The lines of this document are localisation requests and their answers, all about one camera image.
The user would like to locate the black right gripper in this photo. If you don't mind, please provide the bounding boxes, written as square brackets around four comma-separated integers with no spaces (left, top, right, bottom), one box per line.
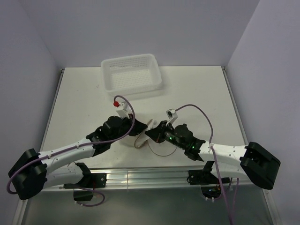
[145,120,187,150]

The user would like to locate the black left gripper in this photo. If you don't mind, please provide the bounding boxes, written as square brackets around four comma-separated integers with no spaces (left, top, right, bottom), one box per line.
[109,113,147,143]

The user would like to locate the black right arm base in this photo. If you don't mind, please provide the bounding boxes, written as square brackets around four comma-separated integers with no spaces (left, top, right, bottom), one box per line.
[187,170,222,199]

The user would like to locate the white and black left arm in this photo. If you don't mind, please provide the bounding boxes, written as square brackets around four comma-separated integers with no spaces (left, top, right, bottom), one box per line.
[7,114,148,200]

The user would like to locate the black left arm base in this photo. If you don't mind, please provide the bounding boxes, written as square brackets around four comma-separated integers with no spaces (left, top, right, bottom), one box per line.
[63,173,107,207]

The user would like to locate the white perforated plastic basket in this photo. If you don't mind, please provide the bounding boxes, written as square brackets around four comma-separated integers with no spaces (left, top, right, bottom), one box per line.
[101,53,162,96]

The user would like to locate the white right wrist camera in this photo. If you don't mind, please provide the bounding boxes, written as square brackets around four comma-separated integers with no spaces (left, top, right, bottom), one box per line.
[166,109,178,125]

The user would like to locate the aluminium rail frame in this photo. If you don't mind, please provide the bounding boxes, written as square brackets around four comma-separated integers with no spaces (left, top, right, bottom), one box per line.
[11,67,282,225]

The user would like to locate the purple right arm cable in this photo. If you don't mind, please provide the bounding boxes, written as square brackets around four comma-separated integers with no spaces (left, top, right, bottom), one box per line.
[174,104,240,225]

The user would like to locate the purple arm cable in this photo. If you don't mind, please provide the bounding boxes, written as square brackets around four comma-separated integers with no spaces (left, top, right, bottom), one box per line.
[174,104,240,225]
[6,95,135,207]

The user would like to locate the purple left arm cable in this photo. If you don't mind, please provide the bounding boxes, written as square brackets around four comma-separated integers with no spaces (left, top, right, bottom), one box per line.
[6,95,135,207]

